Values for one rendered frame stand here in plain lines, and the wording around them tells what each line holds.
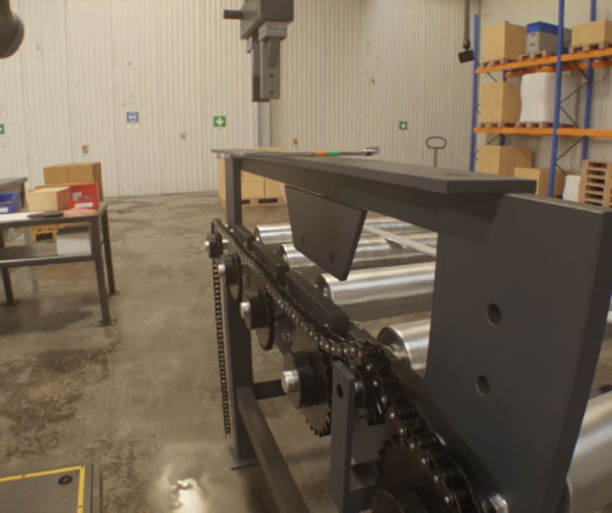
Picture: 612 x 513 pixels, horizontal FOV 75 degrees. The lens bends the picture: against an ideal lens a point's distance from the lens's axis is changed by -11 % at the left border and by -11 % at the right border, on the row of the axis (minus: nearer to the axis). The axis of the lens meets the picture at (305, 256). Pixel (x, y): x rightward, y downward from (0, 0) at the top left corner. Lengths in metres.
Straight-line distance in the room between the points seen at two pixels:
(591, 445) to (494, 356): 0.19
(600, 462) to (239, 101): 10.85
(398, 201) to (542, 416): 0.29
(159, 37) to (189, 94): 1.47
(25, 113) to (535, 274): 11.07
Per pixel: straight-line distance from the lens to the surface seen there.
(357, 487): 0.55
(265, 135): 11.01
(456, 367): 0.42
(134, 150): 10.84
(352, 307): 0.93
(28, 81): 11.25
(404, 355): 0.69
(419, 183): 0.34
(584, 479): 0.51
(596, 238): 0.30
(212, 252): 1.44
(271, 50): 0.64
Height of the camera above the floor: 1.19
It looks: 15 degrees down
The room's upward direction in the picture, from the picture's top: straight up
